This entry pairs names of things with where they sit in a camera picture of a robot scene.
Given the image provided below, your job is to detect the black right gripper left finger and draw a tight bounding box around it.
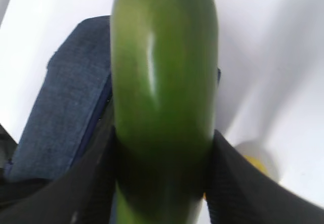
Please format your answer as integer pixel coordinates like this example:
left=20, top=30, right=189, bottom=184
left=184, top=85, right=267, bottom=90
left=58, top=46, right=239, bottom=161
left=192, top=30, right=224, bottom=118
left=1, top=127, right=116, bottom=223

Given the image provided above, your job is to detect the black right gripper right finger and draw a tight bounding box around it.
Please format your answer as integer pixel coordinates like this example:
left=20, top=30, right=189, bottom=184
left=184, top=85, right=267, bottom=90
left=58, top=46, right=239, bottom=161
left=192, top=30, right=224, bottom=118
left=205, top=130, right=323, bottom=223

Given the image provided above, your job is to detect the dark blue lunch bag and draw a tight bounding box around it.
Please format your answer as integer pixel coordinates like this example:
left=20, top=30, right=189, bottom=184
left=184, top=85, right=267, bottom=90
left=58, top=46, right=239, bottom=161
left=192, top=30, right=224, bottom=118
left=0, top=15, right=221, bottom=209

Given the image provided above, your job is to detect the green cucumber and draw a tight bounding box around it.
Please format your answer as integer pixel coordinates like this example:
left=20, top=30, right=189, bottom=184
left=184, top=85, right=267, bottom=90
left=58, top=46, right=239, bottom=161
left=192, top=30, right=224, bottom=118
left=110, top=0, right=218, bottom=223

